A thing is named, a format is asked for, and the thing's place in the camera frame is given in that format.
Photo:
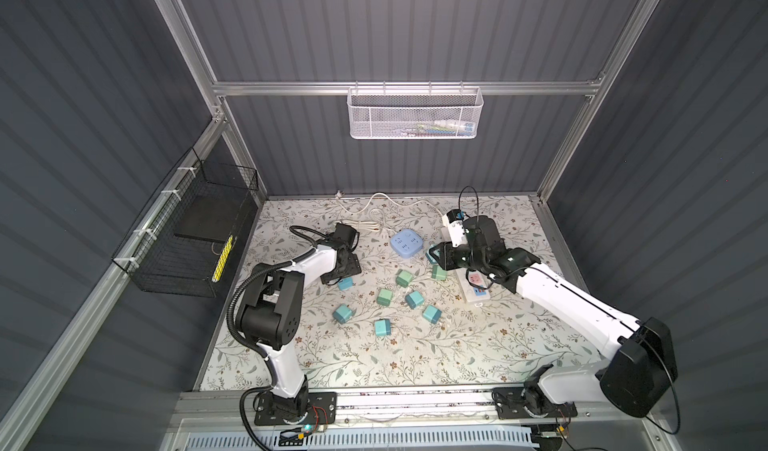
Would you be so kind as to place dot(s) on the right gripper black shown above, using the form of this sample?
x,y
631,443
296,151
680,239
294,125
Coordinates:
x,y
443,260

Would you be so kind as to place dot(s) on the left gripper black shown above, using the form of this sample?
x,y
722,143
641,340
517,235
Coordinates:
x,y
352,267

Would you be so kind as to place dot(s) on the white long power strip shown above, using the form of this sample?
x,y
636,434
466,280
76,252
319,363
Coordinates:
x,y
474,285

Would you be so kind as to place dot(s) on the blue square socket cube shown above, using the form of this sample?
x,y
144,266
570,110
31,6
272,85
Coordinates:
x,y
406,243

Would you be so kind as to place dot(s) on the teal plug cube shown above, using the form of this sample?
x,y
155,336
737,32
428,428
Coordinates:
x,y
432,314
345,284
343,314
414,299
382,328

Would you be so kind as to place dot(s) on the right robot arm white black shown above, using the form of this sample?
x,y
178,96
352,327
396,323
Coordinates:
x,y
638,364

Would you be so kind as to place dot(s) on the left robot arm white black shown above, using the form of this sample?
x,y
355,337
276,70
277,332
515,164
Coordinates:
x,y
264,312

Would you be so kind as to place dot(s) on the green plug cube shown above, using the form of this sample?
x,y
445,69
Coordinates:
x,y
438,274
404,278
384,297

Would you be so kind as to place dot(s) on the floral patterned table mat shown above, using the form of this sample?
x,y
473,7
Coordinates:
x,y
504,340

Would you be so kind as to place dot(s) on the pens in white basket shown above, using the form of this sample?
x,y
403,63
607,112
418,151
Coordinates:
x,y
439,129

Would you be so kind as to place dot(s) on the black flat pad in basket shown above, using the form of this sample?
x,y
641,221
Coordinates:
x,y
208,219

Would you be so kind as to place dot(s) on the yellow marker pen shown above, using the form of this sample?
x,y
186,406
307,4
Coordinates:
x,y
223,259

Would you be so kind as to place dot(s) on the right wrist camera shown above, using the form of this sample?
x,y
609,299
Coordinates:
x,y
453,221

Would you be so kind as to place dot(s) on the white wire mesh basket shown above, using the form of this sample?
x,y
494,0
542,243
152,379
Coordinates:
x,y
374,113

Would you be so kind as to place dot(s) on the black wire mesh basket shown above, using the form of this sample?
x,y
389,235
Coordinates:
x,y
158,262

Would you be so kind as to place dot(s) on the white ventilated cable tray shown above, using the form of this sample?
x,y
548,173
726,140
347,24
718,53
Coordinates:
x,y
406,438

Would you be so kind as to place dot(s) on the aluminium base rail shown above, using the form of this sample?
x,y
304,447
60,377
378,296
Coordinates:
x,y
443,404

